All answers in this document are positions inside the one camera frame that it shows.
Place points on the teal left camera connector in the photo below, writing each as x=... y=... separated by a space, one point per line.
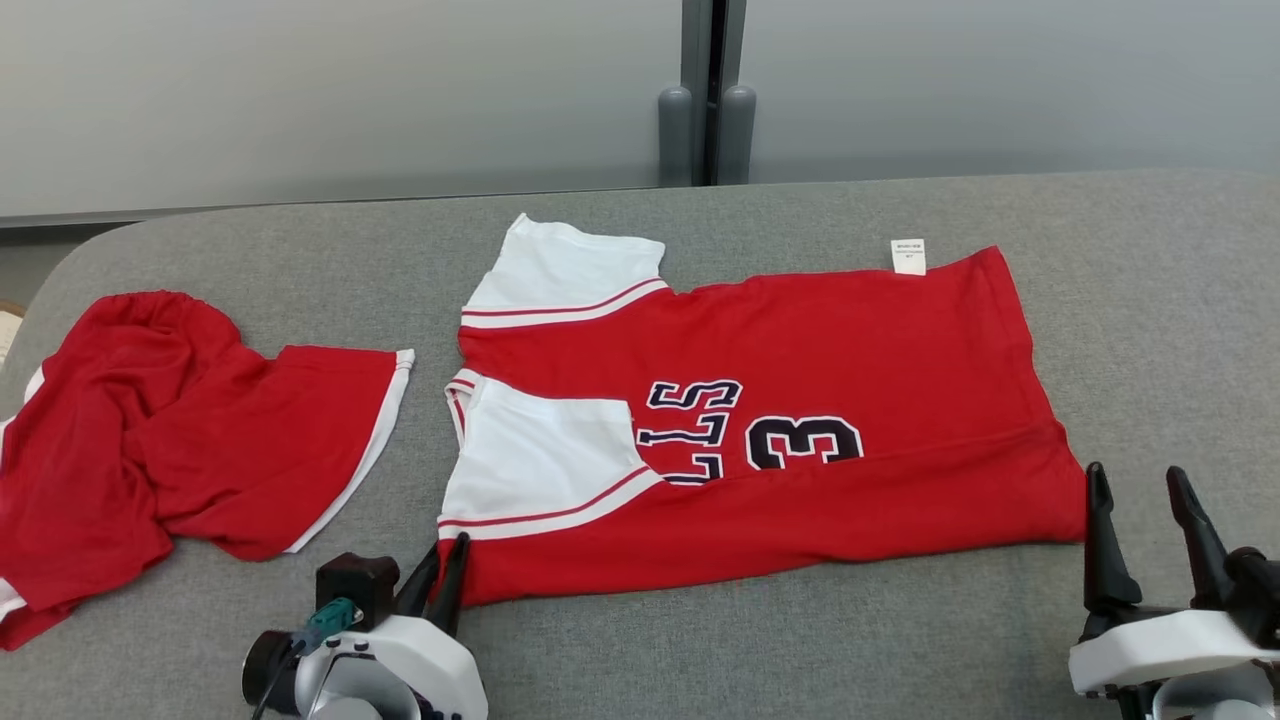
x=330 y=622

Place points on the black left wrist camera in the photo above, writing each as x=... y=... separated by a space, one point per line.
x=355 y=585

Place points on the grey wall panel joint post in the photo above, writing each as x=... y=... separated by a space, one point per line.
x=695 y=40

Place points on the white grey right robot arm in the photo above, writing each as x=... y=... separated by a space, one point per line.
x=1215 y=700

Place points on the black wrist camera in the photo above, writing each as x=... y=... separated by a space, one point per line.
x=1258 y=590
x=355 y=585

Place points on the red shorts with white trim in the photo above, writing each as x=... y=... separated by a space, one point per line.
x=150 y=430

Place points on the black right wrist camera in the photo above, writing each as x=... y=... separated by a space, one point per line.
x=1258 y=590

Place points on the red white basketball jersey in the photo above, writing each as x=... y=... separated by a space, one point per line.
x=850 y=330

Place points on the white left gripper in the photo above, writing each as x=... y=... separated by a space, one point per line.
x=420 y=665

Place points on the grey cylinder post foot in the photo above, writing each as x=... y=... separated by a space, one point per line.
x=737 y=140
x=675 y=140

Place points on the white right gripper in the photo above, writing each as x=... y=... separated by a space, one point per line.
x=1150 y=645

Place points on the grey wall base rail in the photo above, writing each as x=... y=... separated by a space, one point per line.
x=300 y=203

